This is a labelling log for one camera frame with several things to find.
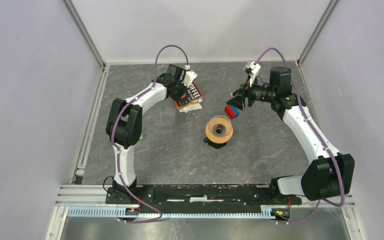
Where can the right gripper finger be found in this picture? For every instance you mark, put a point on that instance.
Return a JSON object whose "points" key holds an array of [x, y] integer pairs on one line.
{"points": [[238, 102], [239, 92]]}

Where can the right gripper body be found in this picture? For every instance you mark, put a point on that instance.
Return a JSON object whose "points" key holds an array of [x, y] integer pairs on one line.
{"points": [[256, 93]]}

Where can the wooden ring holder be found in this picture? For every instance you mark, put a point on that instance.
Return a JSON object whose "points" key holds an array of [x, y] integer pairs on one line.
{"points": [[217, 139]]}

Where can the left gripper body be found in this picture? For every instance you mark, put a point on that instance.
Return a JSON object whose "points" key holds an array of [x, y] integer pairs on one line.
{"points": [[180, 91]]}

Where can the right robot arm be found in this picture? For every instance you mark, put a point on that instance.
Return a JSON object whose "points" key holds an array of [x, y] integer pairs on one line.
{"points": [[329, 174]]}

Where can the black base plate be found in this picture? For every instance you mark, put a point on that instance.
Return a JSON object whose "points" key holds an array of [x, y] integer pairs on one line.
{"points": [[199, 198]]}

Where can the white paper filter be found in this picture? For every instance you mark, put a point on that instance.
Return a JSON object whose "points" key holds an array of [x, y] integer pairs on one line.
{"points": [[190, 107]]}

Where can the clear glass dripper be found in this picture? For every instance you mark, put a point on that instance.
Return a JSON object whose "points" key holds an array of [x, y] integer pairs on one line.
{"points": [[220, 126]]}

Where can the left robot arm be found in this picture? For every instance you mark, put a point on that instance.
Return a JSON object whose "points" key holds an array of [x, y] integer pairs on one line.
{"points": [[125, 121]]}

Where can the coffee filter box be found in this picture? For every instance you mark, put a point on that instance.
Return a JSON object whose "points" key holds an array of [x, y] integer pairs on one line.
{"points": [[193, 95]]}

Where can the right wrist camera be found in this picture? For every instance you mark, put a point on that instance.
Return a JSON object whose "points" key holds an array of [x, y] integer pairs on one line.
{"points": [[252, 69]]}

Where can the red blue block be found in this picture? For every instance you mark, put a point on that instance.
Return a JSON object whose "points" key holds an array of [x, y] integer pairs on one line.
{"points": [[231, 111]]}

